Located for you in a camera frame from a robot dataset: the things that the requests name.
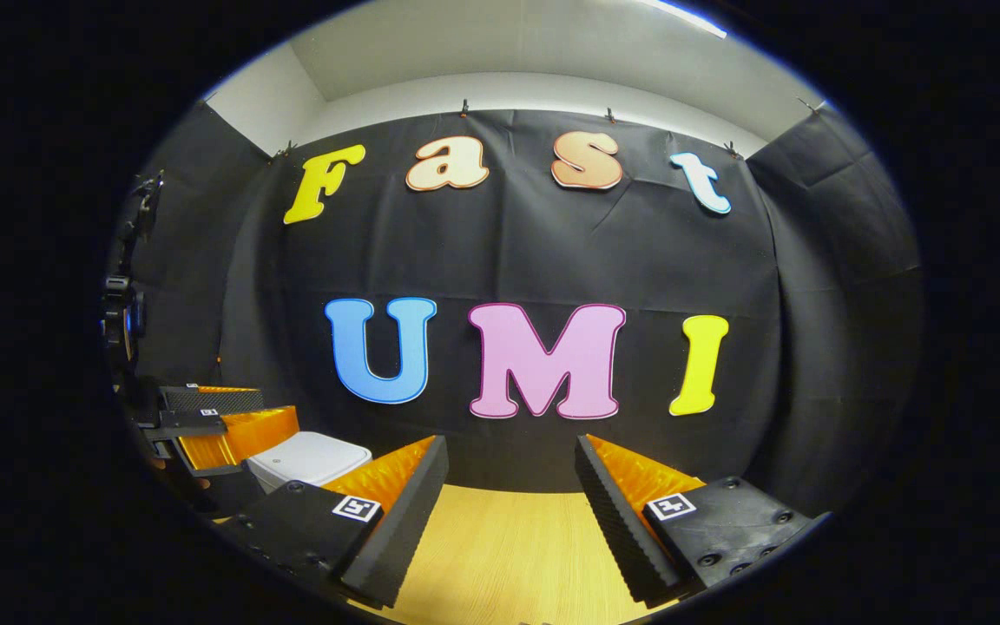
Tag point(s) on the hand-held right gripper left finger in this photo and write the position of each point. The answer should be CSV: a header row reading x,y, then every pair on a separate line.
x,y
404,521

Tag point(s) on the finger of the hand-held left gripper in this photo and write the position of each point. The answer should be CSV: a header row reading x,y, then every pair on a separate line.
x,y
213,400
244,434

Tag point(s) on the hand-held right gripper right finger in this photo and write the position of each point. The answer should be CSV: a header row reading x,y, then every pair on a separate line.
x,y
617,521

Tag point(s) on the white desktop garbage bin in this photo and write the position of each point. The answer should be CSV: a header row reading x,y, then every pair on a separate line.
x,y
313,456

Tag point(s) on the wooden desktop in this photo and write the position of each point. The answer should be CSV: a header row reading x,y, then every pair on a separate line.
x,y
509,547

